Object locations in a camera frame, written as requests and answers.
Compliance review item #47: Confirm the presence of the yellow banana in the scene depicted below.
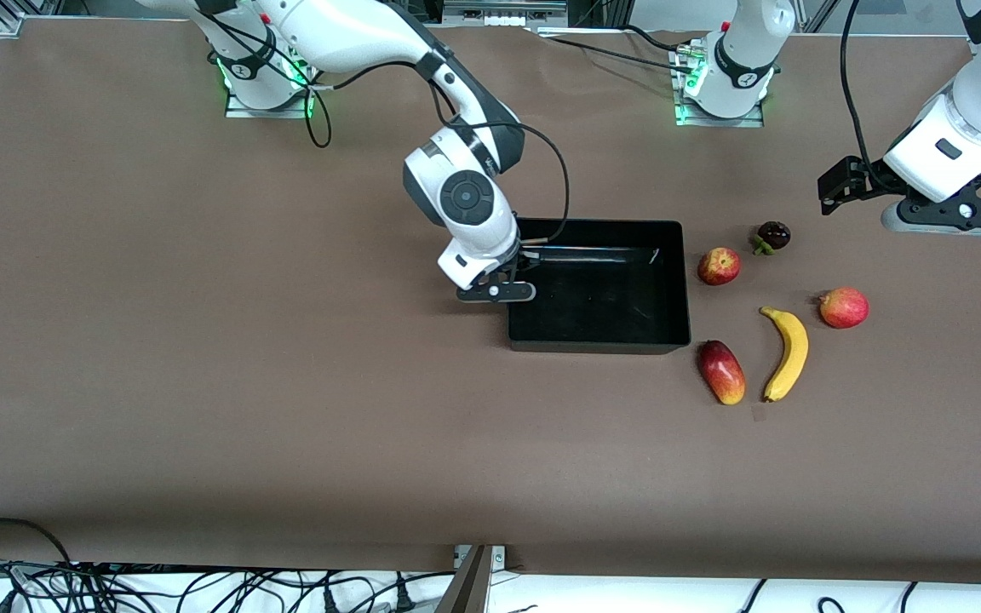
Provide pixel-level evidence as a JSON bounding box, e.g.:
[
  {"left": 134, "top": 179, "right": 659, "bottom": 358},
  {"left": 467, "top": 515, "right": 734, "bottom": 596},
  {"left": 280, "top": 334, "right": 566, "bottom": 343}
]
[{"left": 759, "top": 306, "right": 810, "bottom": 403}]

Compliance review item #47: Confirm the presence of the black looping cable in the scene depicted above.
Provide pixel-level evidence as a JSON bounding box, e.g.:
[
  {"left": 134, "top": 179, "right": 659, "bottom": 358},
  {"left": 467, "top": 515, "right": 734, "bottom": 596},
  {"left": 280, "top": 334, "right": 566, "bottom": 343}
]
[{"left": 188, "top": 4, "right": 334, "bottom": 150}]

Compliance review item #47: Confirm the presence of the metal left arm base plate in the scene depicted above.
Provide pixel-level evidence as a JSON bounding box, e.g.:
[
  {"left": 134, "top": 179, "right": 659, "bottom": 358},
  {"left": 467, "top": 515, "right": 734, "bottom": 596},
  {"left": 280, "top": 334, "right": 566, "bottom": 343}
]
[{"left": 674, "top": 41, "right": 766, "bottom": 129}]

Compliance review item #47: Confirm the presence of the black left camera cable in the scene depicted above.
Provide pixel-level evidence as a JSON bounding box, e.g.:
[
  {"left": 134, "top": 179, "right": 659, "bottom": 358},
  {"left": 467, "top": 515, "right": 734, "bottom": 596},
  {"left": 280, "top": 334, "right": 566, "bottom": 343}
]
[{"left": 838, "top": 0, "right": 892, "bottom": 190}]

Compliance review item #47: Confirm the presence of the red yellow mango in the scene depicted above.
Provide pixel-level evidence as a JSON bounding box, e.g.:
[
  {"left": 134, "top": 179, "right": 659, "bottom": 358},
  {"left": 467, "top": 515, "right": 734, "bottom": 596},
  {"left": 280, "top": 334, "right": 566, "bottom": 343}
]
[{"left": 697, "top": 340, "right": 747, "bottom": 406}]

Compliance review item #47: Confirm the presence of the black camera cable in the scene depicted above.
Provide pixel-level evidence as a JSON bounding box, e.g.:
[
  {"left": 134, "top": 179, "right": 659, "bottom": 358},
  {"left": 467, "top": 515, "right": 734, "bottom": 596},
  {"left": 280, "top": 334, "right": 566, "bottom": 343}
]
[
  {"left": 838, "top": 0, "right": 892, "bottom": 190},
  {"left": 320, "top": 51, "right": 572, "bottom": 248}
]

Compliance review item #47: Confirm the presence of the black plastic box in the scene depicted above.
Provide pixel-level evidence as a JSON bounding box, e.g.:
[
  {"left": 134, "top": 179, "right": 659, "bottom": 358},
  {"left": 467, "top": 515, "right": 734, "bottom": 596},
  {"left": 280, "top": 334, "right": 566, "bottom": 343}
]
[{"left": 508, "top": 219, "right": 692, "bottom": 355}]

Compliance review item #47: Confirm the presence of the black base cable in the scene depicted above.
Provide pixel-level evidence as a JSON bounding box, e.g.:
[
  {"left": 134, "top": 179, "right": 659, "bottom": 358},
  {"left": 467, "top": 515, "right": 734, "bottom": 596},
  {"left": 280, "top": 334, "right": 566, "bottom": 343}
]
[
  {"left": 533, "top": 28, "right": 689, "bottom": 76},
  {"left": 622, "top": 24, "right": 691, "bottom": 52}
]

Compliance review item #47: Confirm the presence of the red yellow apple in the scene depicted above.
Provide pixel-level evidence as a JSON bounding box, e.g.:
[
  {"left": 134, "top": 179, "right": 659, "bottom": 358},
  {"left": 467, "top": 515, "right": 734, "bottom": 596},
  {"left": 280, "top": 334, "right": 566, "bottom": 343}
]
[{"left": 697, "top": 247, "right": 742, "bottom": 286}]

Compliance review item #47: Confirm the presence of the silver corner bracket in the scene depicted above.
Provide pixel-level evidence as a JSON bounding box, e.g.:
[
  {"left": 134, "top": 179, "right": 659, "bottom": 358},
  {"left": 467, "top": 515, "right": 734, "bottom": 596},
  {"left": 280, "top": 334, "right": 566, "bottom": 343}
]
[{"left": 454, "top": 545, "right": 508, "bottom": 570}]

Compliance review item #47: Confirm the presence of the red peach apple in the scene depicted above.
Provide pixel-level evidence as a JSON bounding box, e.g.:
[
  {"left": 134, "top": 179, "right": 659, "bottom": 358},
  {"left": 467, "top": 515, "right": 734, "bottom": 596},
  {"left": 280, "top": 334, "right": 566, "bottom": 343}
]
[{"left": 817, "top": 287, "right": 870, "bottom": 329}]

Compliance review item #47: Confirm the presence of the dark purple mangosteen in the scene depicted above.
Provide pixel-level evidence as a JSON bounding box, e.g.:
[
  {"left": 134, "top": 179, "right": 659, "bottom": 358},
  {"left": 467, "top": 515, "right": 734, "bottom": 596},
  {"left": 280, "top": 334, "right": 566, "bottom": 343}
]
[{"left": 752, "top": 221, "right": 792, "bottom": 256}]

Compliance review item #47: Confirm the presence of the aluminium profile bar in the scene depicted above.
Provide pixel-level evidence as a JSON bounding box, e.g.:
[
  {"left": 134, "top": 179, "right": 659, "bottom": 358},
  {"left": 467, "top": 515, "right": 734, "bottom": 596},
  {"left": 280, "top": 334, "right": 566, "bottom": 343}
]
[{"left": 435, "top": 545, "right": 491, "bottom": 613}]

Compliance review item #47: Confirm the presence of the black right camera cable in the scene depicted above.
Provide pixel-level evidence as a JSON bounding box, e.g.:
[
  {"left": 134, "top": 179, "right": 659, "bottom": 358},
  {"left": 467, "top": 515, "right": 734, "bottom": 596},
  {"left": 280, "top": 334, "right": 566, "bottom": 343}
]
[{"left": 320, "top": 51, "right": 572, "bottom": 248}]

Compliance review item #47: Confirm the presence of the grey power strip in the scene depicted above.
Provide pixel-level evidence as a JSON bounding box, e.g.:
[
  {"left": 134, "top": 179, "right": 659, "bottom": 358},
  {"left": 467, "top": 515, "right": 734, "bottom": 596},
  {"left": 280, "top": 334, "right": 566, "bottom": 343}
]
[{"left": 444, "top": 0, "right": 568, "bottom": 28}]

